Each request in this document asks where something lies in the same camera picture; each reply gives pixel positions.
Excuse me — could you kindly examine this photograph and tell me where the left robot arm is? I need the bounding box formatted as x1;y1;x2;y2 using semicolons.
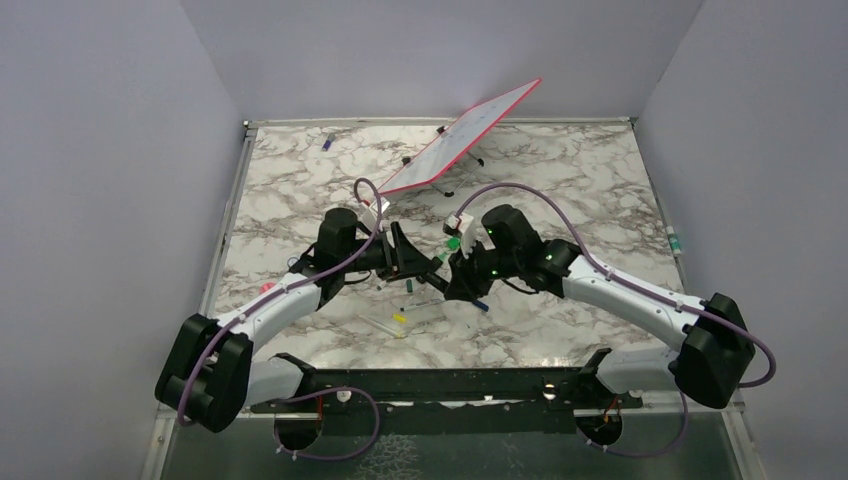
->
154;208;448;433

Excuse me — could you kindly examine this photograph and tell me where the pink framed whiteboard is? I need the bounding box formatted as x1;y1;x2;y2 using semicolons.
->
379;78;542;195

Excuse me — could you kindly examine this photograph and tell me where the blue marker cap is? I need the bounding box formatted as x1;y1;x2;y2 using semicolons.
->
472;300;489;312

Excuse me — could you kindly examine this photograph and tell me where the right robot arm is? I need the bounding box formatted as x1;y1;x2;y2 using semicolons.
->
444;204;755;409

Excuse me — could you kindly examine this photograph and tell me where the white yellow-tip marker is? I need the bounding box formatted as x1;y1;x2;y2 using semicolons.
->
359;315;406;339

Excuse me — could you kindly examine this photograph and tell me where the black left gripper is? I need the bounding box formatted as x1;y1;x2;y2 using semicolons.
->
340;221;436;281

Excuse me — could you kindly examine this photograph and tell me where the green white marker on rail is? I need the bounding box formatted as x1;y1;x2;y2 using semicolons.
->
666;225;682;257

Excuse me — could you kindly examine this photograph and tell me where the white black-tip marker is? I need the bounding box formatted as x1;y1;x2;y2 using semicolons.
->
399;299;445;312

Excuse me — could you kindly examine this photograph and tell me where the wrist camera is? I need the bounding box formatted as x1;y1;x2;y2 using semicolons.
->
360;199;391;231
442;212;480;258

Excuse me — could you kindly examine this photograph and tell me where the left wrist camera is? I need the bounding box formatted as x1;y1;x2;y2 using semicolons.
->
360;199;391;231

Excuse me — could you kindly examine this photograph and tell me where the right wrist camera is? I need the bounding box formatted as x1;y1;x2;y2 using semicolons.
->
442;212;480;258

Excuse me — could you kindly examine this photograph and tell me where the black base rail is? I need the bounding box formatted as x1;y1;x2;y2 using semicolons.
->
249;350;643;436

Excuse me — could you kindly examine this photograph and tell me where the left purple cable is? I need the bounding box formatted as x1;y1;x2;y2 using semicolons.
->
176;177;386;429

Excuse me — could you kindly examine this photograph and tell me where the whiteboard metal stand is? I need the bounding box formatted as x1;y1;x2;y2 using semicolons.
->
381;125;485;197

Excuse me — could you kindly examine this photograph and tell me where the small purple marker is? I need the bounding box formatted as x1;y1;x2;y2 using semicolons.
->
321;133;336;151

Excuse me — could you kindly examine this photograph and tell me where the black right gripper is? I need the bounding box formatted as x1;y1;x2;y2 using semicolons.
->
445;237;522;302

